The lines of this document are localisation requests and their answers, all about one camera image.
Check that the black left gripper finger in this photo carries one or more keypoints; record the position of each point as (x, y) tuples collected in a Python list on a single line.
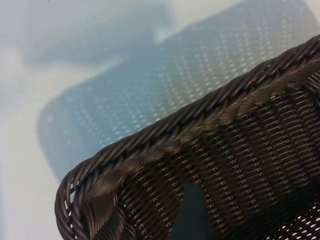
[(193, 215)]

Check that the dark brown wicker basket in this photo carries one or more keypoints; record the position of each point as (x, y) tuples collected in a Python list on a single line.
[(250, 150)]

